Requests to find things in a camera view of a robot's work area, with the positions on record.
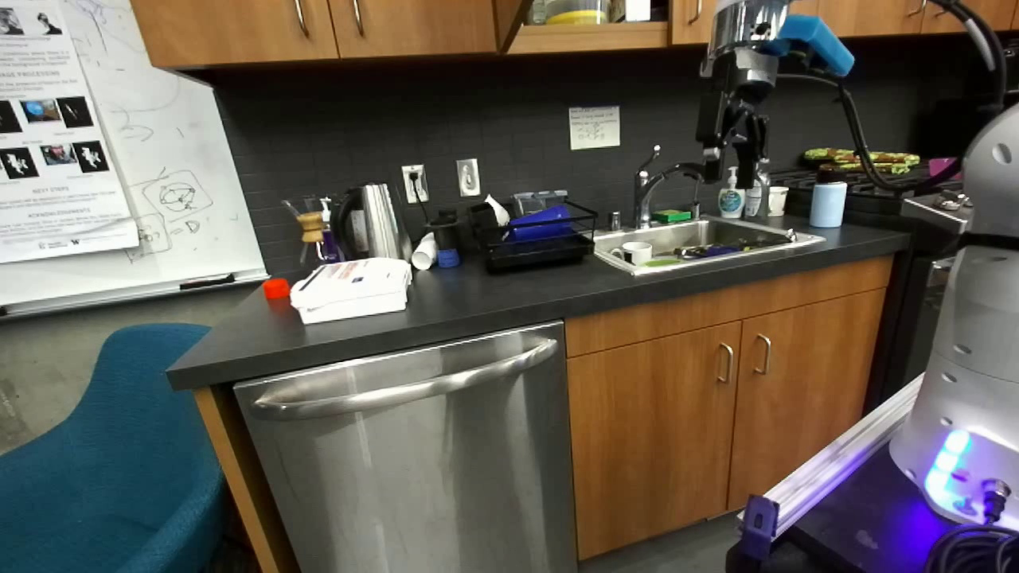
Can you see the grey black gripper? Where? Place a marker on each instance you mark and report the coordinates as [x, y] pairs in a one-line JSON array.
[[740, 72]]

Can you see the cabinet door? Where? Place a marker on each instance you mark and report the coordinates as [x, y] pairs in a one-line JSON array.
[[507, 18], [233, 31], [804, 379], [650, 420], [691, 19], [413, 27]]

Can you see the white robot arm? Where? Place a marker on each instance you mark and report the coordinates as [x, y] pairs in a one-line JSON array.
[[960, 443]]

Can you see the clear soap dispenser bottle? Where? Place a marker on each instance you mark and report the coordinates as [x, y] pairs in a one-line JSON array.
[[731, 198]]

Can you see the dish soap bottle green cap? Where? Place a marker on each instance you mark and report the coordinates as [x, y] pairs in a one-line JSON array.
[[756, 194]]

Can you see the white mug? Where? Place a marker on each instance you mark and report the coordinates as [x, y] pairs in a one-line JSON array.
[[779, 201]]

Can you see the green sponge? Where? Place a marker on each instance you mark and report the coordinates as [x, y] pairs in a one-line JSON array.
[[671, 216]]

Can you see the light blue tumbler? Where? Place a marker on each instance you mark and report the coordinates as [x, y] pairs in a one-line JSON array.
[[825, 207]]

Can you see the chrome kitchen faucet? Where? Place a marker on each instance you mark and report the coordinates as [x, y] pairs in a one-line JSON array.
[[646, 180]]

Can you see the yellow green cloth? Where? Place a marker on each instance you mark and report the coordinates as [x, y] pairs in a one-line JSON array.
[[852, 160]]

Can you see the stainless steel sink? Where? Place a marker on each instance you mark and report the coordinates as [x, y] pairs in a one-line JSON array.
[[699, 244]]

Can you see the white cup in sink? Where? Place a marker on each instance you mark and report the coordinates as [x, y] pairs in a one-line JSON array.
[[638, 253]]

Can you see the blue plastic container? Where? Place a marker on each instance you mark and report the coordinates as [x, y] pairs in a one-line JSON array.
[[543, 224]]

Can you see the black stove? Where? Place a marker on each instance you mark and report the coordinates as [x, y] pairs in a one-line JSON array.
[[933, 216]]

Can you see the black dish rack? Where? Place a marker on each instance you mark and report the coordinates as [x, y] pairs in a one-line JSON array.
[[501, 253]]

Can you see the silver electric kettle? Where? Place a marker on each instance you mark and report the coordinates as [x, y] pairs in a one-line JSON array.
[[373, 224]]

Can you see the stainless steel dishwasher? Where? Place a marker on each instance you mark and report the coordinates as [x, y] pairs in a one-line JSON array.
[[436, 458]]

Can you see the white paper stack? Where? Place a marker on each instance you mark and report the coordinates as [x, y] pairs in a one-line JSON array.
[[352, 287]]

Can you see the glass pour-over coffee maker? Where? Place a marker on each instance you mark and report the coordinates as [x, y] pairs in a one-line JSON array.
[[317, 229]]

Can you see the orange round cap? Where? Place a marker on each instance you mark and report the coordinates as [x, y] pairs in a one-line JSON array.
[[276, 290]]

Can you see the white whiteboard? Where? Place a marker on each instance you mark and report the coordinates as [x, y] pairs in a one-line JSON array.
[[173, 160]]

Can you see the white poster on whiteboard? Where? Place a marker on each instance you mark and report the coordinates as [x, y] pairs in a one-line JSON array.
[[57, 184]]

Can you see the teal chair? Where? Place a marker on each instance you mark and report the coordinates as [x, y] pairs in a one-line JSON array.
[[129, 480]]

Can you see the blue wrist camera box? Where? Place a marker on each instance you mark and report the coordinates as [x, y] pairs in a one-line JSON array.
[[813, 35]]

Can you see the white wall notice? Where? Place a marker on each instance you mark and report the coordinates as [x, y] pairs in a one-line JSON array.
[[593, 129]]

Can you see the right wall outlet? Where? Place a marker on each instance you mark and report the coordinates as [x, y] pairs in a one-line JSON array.
[[469, 177]]

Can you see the wall outlet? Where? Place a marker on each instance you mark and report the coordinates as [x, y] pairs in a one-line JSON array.
[[416, 183], [469, 177]]

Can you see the left wall outlet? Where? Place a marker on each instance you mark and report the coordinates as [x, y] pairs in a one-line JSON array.
[[416, 183]]

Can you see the aluminium rail with blue bracket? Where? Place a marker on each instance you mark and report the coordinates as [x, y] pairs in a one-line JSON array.
[[770, 513]]

